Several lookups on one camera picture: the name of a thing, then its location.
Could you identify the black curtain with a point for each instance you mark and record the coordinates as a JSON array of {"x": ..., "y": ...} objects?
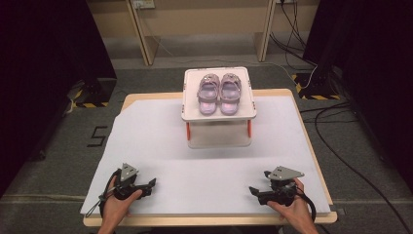
[
  {"x": 376, "y": 65},
  {"x": 42, "y": 81}
]

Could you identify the person's left hand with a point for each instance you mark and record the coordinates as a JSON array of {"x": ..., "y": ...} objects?
[{"x": 116, "y": 209}]

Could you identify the pink jelly sandal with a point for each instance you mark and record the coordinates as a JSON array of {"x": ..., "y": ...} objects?
[
  {"x": 208, "y": 94},
  {"x": 230, "y": 94}
]

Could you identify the black yellow striped stand base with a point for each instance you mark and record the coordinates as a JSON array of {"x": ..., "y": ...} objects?
[
  {"x": 92, "y": 96},
  {"x": 316, "y": 87}
]

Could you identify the person's right hand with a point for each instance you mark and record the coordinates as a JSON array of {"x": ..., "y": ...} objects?
[{"x": 292, "y": 213}]

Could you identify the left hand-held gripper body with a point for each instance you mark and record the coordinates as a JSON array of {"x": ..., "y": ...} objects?
[{"x": 128, "y": 173}]

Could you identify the white wall socket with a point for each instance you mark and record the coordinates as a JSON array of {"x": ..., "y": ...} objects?
[{"x": 143, "y": 4}]

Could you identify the light wooden desk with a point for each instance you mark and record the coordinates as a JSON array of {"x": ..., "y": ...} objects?
[{"x": 146, "y": 39}]

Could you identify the white two-tier shoe rack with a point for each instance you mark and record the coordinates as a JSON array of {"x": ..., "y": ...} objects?
[{"x": 217, "y": 130}]

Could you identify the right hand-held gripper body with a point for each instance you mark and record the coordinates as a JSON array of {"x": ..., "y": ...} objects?
[{"x": 285, "y": 173}]

